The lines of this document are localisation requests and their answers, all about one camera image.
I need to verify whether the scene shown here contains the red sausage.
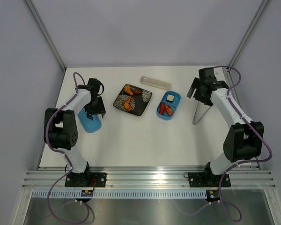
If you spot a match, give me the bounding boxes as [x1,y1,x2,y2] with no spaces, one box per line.
[159,102,166,115]

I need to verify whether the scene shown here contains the metal tongs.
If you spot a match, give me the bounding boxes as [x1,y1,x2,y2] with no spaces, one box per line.
[192,101,211,125]

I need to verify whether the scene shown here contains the right circuit board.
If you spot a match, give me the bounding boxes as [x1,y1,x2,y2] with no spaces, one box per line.
[206,190,220,203]

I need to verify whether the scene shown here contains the black floral square plate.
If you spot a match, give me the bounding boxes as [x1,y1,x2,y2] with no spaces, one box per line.
[113,84,153,116]

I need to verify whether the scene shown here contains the fried chicken piece lower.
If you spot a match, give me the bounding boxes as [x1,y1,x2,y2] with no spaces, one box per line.
[123,96,134,112]

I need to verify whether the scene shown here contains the right side aluminium rail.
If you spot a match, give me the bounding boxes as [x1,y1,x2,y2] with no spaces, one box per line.
[221,65,263,171]

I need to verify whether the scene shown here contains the aluminium frame post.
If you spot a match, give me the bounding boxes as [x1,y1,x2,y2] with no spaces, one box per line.
[228,0,271,67]
[23,0,67,72]

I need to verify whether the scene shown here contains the blue lunch box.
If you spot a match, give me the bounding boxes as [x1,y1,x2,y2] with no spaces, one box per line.
[156,90,181,120]

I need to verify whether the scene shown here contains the sushi piece with seaweed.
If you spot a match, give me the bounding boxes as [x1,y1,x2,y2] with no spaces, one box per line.
[166,95,175,103]

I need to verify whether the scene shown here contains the right aluminium frame post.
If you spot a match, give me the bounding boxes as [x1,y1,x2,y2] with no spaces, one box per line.
[228,0,271,67]

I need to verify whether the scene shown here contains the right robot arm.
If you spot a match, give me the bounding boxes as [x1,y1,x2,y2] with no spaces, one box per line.
[187,67,264,188]

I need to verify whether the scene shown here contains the blue lunch box lid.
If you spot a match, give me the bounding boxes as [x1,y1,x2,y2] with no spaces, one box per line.
[78,108,102,133]

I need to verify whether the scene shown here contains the left aluminium frame post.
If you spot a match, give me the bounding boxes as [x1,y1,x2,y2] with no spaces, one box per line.
[23,0,67,72]

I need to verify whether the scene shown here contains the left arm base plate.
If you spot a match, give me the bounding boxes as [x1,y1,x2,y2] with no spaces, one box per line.
[65,172,107,188]

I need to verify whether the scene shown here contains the circuit board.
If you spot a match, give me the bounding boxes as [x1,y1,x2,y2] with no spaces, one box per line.
[206,190,220,203]
[81,190,94,197]

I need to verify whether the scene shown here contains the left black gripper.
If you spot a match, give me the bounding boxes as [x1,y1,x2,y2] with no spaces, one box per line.
[85,97,105,120]

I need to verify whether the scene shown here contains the aluminium rail front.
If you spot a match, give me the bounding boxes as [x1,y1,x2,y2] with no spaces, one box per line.
[22,165,276,189]

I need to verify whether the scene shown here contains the aluminium rail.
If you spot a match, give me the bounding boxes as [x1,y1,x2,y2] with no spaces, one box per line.
[22,165,276,189]
[221,65,263,171]

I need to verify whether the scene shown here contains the left circuit board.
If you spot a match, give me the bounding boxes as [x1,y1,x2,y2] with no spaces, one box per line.
[81,190,94,197]

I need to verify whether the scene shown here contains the fried chicken wing top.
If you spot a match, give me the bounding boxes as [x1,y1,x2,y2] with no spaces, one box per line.
[124,85,142,95]

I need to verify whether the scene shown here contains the white slotted cable duct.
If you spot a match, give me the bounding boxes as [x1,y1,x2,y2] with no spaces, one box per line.
[32,189,207,199]

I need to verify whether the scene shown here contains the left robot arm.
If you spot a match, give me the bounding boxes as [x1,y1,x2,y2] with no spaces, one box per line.
[44,78,107,188]

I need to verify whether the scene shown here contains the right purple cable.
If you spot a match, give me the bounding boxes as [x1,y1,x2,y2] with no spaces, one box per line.
[181,65,274,222]

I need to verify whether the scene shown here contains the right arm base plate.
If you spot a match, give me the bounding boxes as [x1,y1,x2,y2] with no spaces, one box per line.
[187,172,231,188]

